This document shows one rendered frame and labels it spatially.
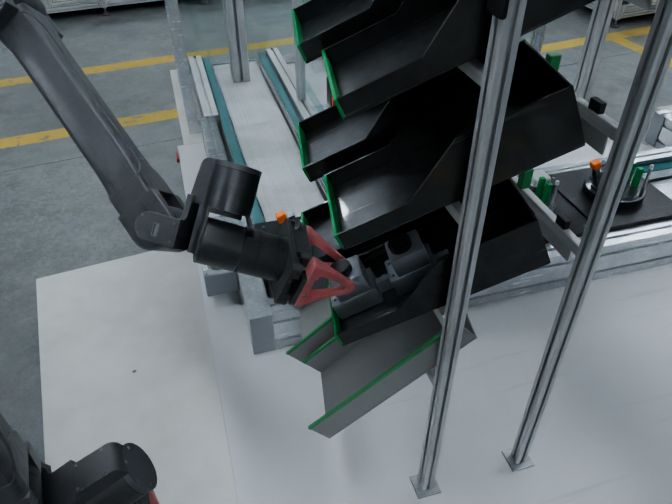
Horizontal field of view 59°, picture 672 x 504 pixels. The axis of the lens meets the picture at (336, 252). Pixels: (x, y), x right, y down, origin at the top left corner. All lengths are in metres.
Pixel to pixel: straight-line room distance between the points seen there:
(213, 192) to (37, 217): 2.72
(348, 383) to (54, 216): 2.61
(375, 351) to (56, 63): 0.59
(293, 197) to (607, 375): 0.83
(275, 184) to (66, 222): 1.87
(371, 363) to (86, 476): 0.44
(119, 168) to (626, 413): 0.96
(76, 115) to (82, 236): 2.36
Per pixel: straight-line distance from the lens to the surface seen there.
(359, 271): 0.76
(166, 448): 1.12
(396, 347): 0.90
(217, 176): 0.71
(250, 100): 2.06
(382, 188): 0.72
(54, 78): 0.85
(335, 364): 0.98
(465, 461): 1.08
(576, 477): 1.12
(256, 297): 1.19
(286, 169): 1.66
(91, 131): 0.80
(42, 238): 3.23
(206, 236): 0.70
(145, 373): 1.23
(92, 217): 3.28
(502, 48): 0.55
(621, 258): 1.49
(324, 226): 0.95
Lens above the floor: 1.77
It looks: 39 degrees down
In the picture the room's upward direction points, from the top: straight up
